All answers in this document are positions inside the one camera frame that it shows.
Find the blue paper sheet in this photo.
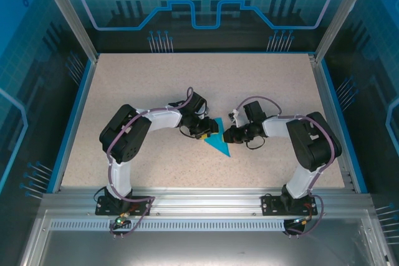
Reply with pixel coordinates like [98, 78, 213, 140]
[204, 116, 232, 158]

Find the metal tray sheet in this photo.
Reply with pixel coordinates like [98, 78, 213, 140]
[18, 209, 399, 266]

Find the blue table edge trim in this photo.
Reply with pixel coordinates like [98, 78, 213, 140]
[319, 59, 369, 194]
[46, 59, 98, 194]

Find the thin black left gripper cable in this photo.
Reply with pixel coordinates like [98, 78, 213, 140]
[178, 125, 196, 138]

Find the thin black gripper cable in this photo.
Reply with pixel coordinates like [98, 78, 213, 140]
[178, 125, 196, 138]
[244, 135, 267, 151]

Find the thin black right gripper cable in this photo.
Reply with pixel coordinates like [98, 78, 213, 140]
[244, 135, 267, 151]

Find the aluminium frame rail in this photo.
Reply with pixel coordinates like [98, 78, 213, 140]
[40, 186, 373, 217]

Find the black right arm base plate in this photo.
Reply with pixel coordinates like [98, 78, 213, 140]
[261, 193, 319, 217]

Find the aluminium side rail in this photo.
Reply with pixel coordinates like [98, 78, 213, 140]
[308, 54, 358, 192]

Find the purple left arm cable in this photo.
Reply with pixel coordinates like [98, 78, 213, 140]
[105, 87, 195, 239]

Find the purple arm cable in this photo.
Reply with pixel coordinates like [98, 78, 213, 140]
[105, 87, 195, 239]
[236, 96, 338, 239]

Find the slotted aluminium cable duct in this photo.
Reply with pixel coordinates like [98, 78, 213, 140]
[49, 219, 314, 232]

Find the cable connector with green light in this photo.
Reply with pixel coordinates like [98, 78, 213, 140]
[112, 212, 131, 229]
[291, 216, 314, 227]

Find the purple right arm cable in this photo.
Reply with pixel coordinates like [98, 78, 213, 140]
[236, 96, 338, 239]

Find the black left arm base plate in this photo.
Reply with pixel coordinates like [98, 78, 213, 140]
[95, 195, 153, 217]

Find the aluminium frame post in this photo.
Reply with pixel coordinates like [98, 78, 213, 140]
[313, 0, 375, 63]
[34, 0, 101, 63]

